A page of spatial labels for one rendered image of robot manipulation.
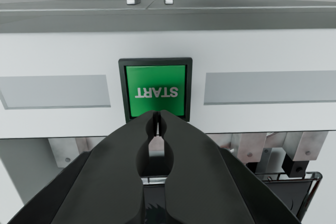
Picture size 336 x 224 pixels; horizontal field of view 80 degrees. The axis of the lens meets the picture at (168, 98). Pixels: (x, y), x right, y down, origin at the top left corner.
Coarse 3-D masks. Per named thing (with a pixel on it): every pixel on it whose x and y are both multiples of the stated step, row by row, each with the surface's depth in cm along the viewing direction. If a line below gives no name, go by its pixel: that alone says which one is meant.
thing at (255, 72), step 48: (0, 48) 15; (48, 48) 15; (96, 48) 15; (144, 48) 15; (192, 48) 15; (240, 48) 15; (288, 48) 16; (0, 96) 17; (48, 96) 17; (96, 96) 17; (192, 96) 17; (240, 96) 18; (288, 96) 18
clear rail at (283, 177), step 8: (144, 176) 31; (152, 176) 31; (160, 176) 31; (264, 176) 31; (272, 176) 31; (280, 176) 31; (304, 176) 31; (312, 176) 31; (144, 184) 30; (152, 184) 30; (160, 184) 30
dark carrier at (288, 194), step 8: (272, 184) 31; (280, 184) 31; (288, 184) 31; (296, 184) 32; (304, 184) 32; (144, 192) 31; (152, 192) 31; (160, 192) 31; (280, 192) 32; (288, 192) 32; (296, 192) 32; (304, 192) 32; (144, 200) 32; (152, 200) 32; (160, 200) 32; (288, 200) 33; (296, 200) 33; (152, 208) 33; (160, 208) 33; (296, 208) 34; (152, 216) 34; (160, 216) 34
